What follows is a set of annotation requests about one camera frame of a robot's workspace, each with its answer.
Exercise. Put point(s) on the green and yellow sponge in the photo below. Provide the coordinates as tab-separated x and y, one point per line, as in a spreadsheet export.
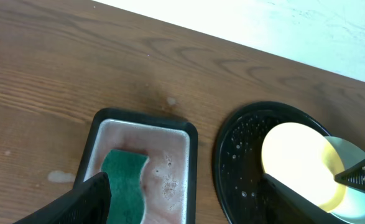
124	170

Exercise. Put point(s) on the yellow plate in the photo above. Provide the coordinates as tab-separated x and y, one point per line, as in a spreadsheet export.
304	161

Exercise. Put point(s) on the black round serving tray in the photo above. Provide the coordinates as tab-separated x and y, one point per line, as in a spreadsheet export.
245	196

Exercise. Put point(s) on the black rectangular soapy tray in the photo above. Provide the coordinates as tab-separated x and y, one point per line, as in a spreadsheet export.
168	180

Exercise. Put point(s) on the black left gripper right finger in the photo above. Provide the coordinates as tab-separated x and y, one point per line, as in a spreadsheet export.
301	206

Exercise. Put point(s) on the mint plate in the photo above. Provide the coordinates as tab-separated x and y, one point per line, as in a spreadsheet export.
352	207

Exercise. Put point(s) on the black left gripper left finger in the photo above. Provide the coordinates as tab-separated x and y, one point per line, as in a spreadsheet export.
87	203

